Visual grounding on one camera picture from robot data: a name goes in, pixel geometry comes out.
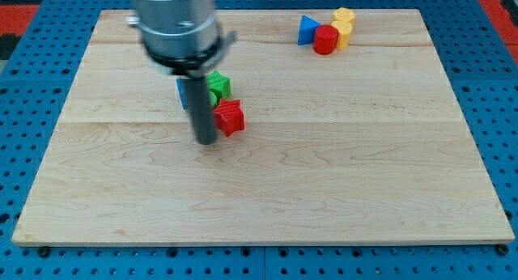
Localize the yellow rear block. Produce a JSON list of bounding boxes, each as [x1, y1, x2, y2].
[[333, 7, 356, 26]]

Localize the wooden board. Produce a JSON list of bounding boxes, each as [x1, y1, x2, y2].
[[12, 9, 515, 247]]

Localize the green star block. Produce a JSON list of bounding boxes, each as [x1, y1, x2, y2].
[[206, 70, 231, 100]]

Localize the blue cube block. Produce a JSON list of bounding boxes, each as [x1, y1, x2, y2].
[[176, 78, 188, 111]]

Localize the blue triangle block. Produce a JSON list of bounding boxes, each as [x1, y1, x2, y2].
[[297, 15, 321, 45]]

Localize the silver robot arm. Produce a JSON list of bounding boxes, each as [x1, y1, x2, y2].
[[128, 0, 237, 145]]

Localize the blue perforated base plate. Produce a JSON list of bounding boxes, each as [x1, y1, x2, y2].
[[1, 0, 517, 279]]

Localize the yellow block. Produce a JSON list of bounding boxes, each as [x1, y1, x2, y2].
[[331, 20, 353, 50], [333, 7, 356, 26]]

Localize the green cylinder block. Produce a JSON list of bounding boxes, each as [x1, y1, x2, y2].
[[208, 91, 218, 108]]

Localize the red cylinder block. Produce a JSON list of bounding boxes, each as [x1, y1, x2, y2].
[[313, 24, 338, 55]]

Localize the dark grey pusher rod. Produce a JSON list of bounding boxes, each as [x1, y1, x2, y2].
[[181, 78, 217, 145]]

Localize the red star block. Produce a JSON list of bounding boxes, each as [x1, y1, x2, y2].
[[213, 99, 245, 137]]

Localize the yellow front block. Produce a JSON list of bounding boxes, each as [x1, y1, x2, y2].
[[331, 20, 353, 50]]

